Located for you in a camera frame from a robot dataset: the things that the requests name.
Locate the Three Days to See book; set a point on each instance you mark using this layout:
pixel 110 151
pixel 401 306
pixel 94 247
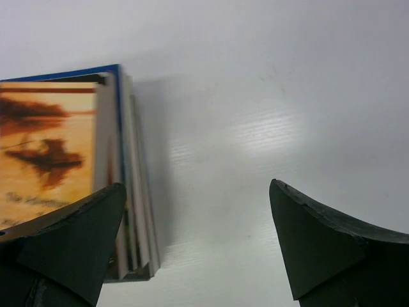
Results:
pixel 150 224

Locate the Tale of Two Cities book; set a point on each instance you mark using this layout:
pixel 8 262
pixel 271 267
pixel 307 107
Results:
pixel 139 188

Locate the orange Huckleberry Finn book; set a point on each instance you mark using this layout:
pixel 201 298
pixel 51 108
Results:
pixel 47 147

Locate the dark red orange book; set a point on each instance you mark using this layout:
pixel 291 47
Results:
pixel 107 163

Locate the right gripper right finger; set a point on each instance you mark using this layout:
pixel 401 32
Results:
pixel 333 259

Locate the Animal Farm blue book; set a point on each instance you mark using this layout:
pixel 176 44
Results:
pixel 122 93

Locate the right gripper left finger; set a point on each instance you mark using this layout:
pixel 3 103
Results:
pixel 60 258

